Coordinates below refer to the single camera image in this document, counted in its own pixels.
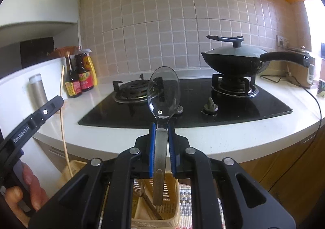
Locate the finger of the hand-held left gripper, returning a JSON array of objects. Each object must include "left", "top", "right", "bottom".
[{"left": 30, "top": 95, "right": 64, "bottom": 130}]

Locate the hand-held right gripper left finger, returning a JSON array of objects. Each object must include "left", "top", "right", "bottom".
[{"left": 28, "top": 122, "right": 156, "bottom": 229}]

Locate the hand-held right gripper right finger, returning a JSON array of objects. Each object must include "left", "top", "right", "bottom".
[{"left": 168, "top": 121, "right": 296, "bottom": 229}]

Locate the bamboo chopstick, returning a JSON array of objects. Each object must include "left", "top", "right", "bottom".
[{"left": 60, "top": 65, "right": 75, "bottom": 179}]

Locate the beige plastic utensil basket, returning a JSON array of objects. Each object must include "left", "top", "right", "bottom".
[{"left": 60, "top": 160, "right": 181, "bottom": 228}]

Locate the person's left hand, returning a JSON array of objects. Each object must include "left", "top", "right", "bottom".
[{"left": 4, "top": 162, "right": 50, "bottom": 223}]

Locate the steel thermos flask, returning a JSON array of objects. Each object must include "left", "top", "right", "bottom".
[{"left": 29, "top": 73, "right": 48, "bottom": 107}]

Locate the dark soy sauce bottle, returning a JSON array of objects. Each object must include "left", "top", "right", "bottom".
[{"left": 65, "top": 51, "right": 82, "bottom": 98}]

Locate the white refrigerator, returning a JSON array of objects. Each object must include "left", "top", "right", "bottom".
[{"left": 0, "top": 56, "right": 68, "bottom": 191}]

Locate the red label sauce bottle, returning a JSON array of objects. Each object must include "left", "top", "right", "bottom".
[{"left": 74, "top": 46, "right": 94, "bottom": 92}]

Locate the yellow bottle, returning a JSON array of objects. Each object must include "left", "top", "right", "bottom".
[{"left": 85, "top": 50, "right": 98, "bottom": 86}]

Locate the striped woven mat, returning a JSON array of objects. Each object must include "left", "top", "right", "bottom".
[{"left": 178, "top": 183, "right": 225, "bottom": 229}]

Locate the black burner grate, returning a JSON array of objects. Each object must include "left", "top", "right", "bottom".
[
  {"left": 112, "top": 73, "right": 153, "bottom": 104},
  {"left": 211, "top": 73, "right": 259, "bottom": 98}
]

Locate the black glass gas stove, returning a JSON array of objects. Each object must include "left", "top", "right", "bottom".
[{"left": 78, "top": 78, "right": 293, "bottom": 128}]

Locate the black wok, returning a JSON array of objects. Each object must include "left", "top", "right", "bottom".
[{"left": 200, "top": 50, "right": 309, "bottom": 77}]

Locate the beige rice cooker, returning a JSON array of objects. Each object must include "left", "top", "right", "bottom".
[{"left": 287, "top": 46, "right": 316, "bottom": 88}]

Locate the window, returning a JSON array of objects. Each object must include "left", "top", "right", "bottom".
[{"left": 303, "top": 0, "right": 325, "bottom": 57}]

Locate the metal cabinet handle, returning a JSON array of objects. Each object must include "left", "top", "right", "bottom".
[{"left": 48, "top": 147, "right": 64, "bottom": 159}]

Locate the black power cable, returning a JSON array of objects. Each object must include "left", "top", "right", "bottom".
[{"left": 259, "top": 62, "right": 322, "bottom": 192}]

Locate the white wall socket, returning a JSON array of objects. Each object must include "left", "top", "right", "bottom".
[{"left": 276, "top": 35, "right": 290, "bottom": 48}]

